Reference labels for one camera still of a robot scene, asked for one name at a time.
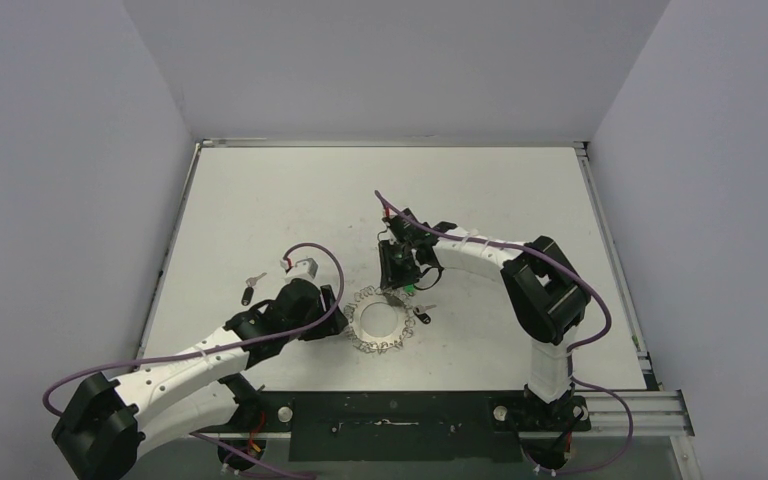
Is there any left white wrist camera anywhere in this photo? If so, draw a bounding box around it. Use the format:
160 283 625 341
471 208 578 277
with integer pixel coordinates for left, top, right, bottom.
280 257 319 282

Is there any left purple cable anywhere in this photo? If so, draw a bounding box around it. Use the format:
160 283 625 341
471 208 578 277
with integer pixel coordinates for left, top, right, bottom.
42 242 347 419

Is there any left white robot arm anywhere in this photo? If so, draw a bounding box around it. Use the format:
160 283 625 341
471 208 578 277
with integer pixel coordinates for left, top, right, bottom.
52 278 347 479

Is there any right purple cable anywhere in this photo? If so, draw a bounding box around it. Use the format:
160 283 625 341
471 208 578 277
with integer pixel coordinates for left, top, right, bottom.
374 190 636 478

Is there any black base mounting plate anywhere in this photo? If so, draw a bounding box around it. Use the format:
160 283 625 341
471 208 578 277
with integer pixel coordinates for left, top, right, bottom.
210 390 591 463

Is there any purple cable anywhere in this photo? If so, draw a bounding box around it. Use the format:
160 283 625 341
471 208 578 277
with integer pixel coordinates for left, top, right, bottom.
42 242 347 419
374 190 636 478

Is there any metal disc with keyrings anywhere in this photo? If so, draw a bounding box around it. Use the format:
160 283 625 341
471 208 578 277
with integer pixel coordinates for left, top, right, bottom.
344 286 416 354

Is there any key with black head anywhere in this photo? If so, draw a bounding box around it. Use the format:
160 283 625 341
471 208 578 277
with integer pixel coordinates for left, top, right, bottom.
241 272 267 306
412 304 436 325

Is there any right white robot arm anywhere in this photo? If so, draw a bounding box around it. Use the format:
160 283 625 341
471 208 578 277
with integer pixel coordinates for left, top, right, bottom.
378 210 592 429

